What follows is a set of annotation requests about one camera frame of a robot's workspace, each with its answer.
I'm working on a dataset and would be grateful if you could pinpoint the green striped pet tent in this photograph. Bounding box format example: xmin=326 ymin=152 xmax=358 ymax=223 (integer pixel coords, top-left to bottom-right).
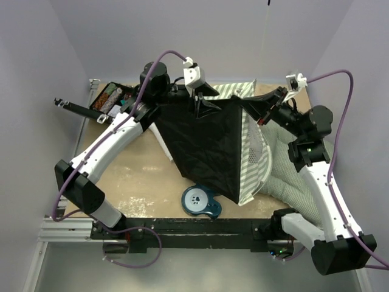
xmin=153 ymin=79 xmax=273 ymax=207

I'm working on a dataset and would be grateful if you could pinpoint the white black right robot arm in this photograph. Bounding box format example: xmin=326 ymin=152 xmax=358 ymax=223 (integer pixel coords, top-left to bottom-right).
xmin=238 ymin=87 xmax=377 ymax=275

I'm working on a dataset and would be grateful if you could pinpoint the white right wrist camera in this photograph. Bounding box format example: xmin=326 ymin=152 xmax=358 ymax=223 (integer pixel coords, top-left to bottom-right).
xmin=286 ymin=72 xmax=308 ymax=92

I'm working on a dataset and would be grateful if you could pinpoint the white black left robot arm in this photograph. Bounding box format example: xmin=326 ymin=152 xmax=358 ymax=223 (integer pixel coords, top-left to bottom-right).
xmin=55 ymin=58 xmax=218 ymax=238

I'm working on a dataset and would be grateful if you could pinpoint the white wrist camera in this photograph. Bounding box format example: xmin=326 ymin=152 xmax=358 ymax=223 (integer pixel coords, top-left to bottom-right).
xmin=183 ymin=57 xmax=205 ymax=95
xmin=286 ymin=72 xmax=308 ymax=92

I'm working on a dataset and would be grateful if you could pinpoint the black poker chip case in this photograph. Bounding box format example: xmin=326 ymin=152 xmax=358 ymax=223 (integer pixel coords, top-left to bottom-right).
xmin=53 ymin=81 xmax=137 ymax=124

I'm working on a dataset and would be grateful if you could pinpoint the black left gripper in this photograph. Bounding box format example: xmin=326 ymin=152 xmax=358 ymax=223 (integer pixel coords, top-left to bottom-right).
xmin=156 ymin=82 xmax=221 ymax=118

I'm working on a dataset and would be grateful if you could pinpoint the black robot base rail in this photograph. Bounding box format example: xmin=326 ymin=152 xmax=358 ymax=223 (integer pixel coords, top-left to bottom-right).
xmin=89 ymin=217 xmax=306 ymax=254

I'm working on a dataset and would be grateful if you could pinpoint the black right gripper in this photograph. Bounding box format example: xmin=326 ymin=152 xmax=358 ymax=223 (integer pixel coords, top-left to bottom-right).
xmin=238 ymin=86 xmax=306 ymax=139

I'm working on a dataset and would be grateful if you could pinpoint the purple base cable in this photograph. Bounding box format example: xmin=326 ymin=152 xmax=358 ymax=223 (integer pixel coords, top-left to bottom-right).
xmin=102 ymin=224 xmax=162 ymax=268
xmin=272 ymin=240 xmax=306 ymax=262

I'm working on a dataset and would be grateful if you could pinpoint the teal pet bowl stand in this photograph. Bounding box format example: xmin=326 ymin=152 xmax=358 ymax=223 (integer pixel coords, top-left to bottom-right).
xmin=181 ymin=184 xmax=222 ymax=220

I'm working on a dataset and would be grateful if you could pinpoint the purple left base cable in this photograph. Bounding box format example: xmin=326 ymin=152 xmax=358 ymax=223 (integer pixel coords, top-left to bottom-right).
xmin=102 ymin=224 xmax=162 ymax=268

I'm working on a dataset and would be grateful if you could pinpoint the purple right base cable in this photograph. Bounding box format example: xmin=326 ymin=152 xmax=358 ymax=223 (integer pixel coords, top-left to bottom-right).
xmin=272 ymin=240 xmax=306 ymax=262

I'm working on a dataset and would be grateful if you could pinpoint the green checkered pet cushion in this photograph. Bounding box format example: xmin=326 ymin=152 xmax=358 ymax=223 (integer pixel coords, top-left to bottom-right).
xmin=260 ymin=121 xmax=322 ymax=228

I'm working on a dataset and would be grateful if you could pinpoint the white toy microphone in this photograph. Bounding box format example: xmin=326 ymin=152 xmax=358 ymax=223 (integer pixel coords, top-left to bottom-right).
xmin=149 ymin=123 xmax=173 ymax=162

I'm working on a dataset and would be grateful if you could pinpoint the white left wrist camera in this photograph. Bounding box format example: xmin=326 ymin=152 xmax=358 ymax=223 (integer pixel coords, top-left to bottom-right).
xmin=183 ymin=57 xmax=205 ymax=95

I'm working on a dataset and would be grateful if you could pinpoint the green yellow chip stack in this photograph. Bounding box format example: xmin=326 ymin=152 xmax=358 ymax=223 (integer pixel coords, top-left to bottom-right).
xmin=103 ymin=83 xmax=118 ymax=96

